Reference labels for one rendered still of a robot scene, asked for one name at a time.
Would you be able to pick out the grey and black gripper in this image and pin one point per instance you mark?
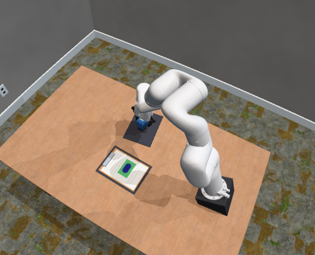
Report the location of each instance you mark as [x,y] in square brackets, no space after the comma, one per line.
[148,117]

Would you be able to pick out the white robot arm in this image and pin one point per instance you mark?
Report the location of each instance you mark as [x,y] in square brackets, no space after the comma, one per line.
[176,93]

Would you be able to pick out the blue self-inking stamp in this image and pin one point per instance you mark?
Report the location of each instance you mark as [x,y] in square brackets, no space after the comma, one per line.
[142,125]

